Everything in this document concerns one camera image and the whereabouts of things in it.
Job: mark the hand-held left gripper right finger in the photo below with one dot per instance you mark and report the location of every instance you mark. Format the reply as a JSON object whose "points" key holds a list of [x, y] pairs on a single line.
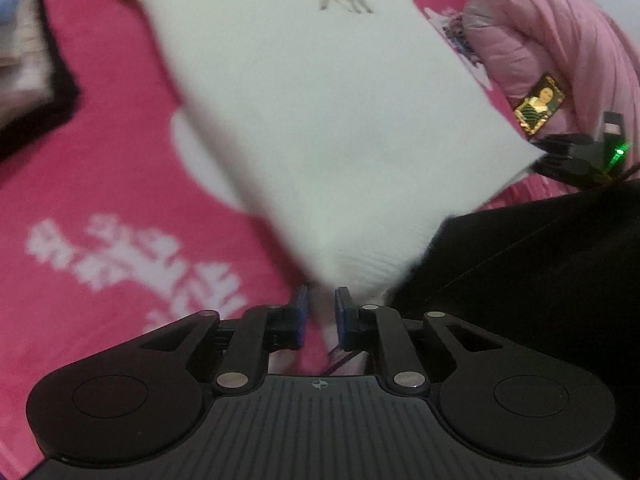
{"points": [[343, 320]]}

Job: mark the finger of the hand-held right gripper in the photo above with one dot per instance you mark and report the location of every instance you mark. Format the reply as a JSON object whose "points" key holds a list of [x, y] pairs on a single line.
{"points": [[570, 170], [562, 145]]}

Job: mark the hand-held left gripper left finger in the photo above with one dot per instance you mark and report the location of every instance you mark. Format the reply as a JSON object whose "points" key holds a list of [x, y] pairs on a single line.
{"points": [[299, 317]]}

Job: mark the pink floral blanket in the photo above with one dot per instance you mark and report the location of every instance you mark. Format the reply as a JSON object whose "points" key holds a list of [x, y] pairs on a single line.
{"points": [[125, 160]]}

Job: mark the stack of folded clothes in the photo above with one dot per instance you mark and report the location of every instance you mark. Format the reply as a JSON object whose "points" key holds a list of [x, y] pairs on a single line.
{"points": [[20, 60]]}

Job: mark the person's black pants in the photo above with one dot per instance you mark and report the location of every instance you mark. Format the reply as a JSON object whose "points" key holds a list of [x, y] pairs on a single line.
{"points": [[540, 280]]}

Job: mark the white knit sweater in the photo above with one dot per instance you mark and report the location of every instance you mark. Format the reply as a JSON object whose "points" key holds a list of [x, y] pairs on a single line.
{"points": [[325, 135]]}

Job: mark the pink padded jacket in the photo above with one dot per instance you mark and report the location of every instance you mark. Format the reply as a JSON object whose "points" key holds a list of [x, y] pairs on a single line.
{"points": [[550, 35]]}

